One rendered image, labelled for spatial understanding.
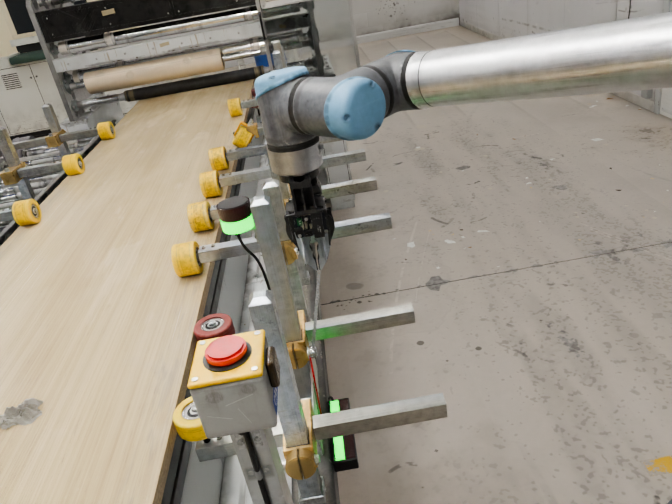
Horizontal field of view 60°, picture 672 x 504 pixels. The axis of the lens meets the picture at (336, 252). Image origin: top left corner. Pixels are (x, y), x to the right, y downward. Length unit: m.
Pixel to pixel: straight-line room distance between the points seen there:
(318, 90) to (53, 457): 0.72
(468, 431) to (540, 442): 0.23
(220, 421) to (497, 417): 1.70
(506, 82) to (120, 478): 0.80
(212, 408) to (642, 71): 0.61
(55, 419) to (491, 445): 1.41
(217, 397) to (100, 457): 0.50
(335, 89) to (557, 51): 0.30
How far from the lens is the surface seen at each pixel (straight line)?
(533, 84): 0.85
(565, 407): 2.26
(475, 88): 0.89
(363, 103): 0.88
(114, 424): 1.09
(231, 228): 1.04
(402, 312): 1.22
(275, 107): 0.96
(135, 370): 1.19
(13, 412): 1.22
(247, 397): 0.57
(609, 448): 2.15
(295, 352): 1.16
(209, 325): 1.23
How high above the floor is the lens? 1.55
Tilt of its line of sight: 28 degrees down
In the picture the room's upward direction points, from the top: 10 degrees counter-clockwise
